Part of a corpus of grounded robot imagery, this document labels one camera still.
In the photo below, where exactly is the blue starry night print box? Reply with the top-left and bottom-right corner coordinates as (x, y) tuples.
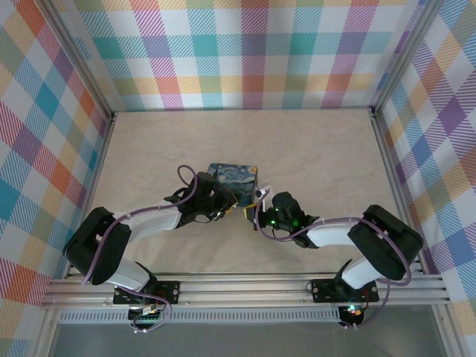
(205, 161), (260, 208)

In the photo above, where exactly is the right controller board with LEDs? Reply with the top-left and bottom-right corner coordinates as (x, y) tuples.
(340, 304), (367, 327)

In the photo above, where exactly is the left controller board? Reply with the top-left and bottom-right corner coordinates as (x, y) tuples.
(128, 304), (164, 324)

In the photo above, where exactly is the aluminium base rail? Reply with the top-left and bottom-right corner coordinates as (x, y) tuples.
(40, 273), (451, 309)

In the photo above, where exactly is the slotted grey cable duct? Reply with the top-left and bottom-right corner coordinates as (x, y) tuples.
(59, 310), (343, 324)

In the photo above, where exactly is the aluminium table side rail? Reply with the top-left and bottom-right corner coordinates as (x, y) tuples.
(35, 111), (118, 357)
(370, 107), (427, 274)

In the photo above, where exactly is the aluminium frame post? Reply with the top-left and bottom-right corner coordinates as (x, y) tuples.
(370, 0), (446, 115)
(42, 0), (118, 122)

